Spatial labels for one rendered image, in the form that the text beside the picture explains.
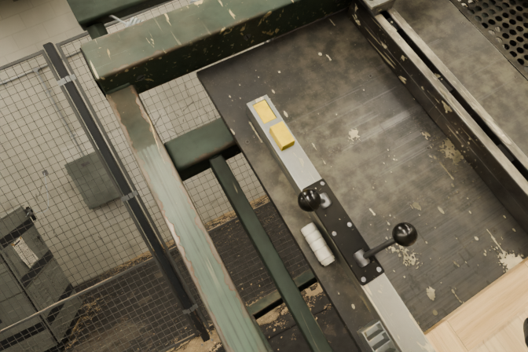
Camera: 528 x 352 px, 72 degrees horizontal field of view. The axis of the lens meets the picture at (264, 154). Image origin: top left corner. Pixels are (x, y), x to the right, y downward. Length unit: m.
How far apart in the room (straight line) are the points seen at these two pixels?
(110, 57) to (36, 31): 4.93
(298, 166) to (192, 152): 0.24
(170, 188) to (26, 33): 5.15
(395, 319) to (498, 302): 0.21
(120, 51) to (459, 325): 0.82
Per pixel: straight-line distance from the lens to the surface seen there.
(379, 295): 0.71
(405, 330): 0.72
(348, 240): 0.69
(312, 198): 0.58
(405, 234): 0.61
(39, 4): 5.76
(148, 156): 0.73
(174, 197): 0.69
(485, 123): 0.88
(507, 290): 0.84
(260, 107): 0.77
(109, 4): 1.32
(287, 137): 0.72
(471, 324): 0.80
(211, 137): 0.82
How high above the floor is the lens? 1.76
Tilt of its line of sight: 12 degrees down
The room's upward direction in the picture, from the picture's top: 24 degrees counter-clockwise
